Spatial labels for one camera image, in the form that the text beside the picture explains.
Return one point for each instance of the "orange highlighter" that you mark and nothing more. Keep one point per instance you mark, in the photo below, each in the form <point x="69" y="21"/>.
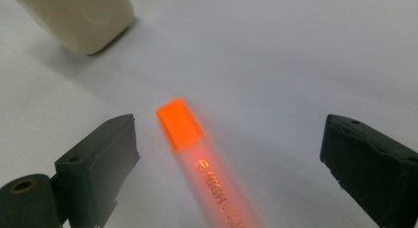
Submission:
<point x="184" y="129"/>

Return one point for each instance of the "white table cover sheet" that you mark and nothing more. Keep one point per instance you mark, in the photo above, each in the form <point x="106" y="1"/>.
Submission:
<point x="295" y="57"/>

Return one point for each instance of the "cream ceramic pen holder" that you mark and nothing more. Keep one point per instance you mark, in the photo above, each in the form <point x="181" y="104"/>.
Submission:
<point x="79" y="20"/>

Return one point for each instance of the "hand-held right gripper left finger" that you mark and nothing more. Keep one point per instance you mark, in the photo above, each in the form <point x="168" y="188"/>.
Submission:
<point x="95" y="162"/>

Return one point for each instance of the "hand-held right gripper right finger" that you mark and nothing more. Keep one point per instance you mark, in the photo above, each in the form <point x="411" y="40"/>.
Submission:
<point x="374" y="165"/>

